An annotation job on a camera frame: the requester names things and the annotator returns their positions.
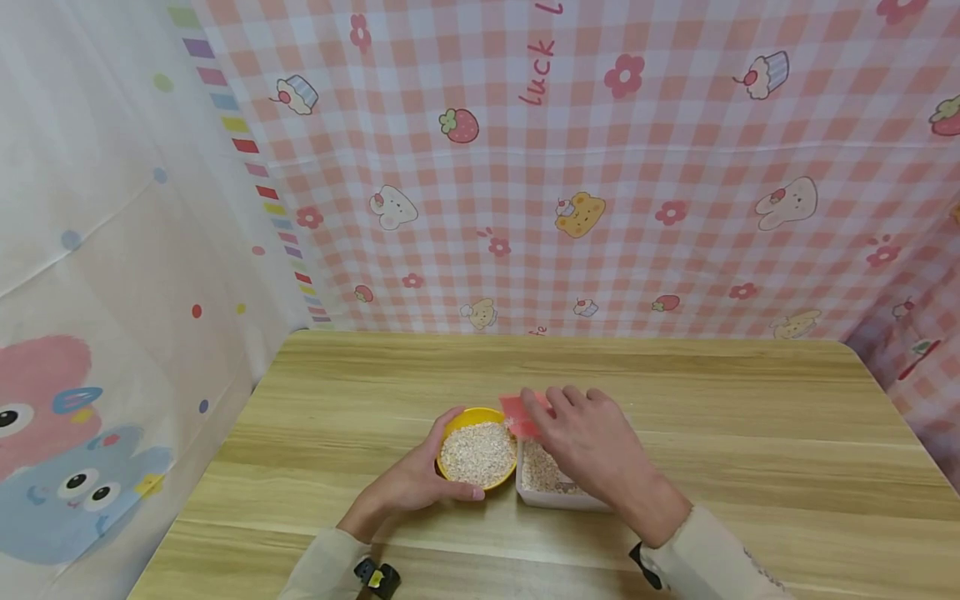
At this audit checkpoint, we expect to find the person's left hand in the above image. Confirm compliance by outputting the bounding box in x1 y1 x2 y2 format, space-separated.
337 407 487 544

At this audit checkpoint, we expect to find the person's right hand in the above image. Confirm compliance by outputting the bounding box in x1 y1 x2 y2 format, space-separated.
521 385 692 548

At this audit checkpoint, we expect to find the pink scoop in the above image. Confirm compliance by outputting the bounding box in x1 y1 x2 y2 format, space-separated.
498 393 555 442

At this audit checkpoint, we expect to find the yellow bowl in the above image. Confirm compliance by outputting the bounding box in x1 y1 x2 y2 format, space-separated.
435 407 518 491

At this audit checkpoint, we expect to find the person's left forearm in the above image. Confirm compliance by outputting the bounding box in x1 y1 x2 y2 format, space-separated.
277 527 376 600

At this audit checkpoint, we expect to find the person's right forearm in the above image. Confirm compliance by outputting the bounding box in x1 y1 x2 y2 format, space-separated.
639 503 798 600

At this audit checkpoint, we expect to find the pile of pale grains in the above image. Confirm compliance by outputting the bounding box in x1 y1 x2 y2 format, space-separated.
440 422 518 488
521 440 583 495

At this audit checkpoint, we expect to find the white rectangular container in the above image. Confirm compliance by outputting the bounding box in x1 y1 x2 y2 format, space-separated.
514 433 613 512

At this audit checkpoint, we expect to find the black wrist band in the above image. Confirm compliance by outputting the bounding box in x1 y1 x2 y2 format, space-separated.
352 556 403 600
628 542 670 593

